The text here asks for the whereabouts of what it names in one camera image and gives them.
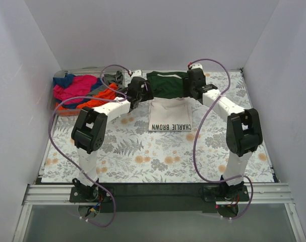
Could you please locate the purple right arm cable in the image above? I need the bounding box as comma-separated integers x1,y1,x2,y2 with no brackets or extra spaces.
192,58,254,221

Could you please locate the clear plastic bin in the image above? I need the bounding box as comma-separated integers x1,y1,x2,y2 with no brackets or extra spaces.
48,67,125,116

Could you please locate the pink t-shirt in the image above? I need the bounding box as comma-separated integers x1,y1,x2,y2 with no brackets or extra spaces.
53,75,99,105

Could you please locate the orange t-shirt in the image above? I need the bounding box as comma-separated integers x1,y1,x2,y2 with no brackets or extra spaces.
58,84,117,110

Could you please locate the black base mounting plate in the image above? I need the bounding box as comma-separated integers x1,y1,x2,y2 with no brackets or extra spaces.
69,180,251,216

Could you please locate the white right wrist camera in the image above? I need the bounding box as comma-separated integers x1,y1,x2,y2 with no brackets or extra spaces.
188,63,203,71

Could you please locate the white and green t-shirt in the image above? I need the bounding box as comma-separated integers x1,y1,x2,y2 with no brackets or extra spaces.
146,71,193,132

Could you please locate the aluminium frame rail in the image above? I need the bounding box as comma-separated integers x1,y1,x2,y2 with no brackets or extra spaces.
23,184,73,205

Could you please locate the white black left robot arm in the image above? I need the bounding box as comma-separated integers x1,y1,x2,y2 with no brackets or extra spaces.
72,72,153,202

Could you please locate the floral patterned table mat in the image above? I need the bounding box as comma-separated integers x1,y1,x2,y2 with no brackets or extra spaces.
40,71,274,183

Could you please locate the grey t-shirt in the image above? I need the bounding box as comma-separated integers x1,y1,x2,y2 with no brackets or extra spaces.
87,71,126,96

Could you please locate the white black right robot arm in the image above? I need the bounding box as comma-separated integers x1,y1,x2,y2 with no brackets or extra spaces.
183,65,263,201

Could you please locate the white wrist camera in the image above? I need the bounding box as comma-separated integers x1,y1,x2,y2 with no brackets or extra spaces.
130,70,143,78
188,63,203,71

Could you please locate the navy blue t-shirt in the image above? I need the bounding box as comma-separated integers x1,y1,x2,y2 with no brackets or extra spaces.
53,74,105,106

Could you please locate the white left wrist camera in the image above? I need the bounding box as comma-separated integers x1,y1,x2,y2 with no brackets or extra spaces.
130,70,143,78

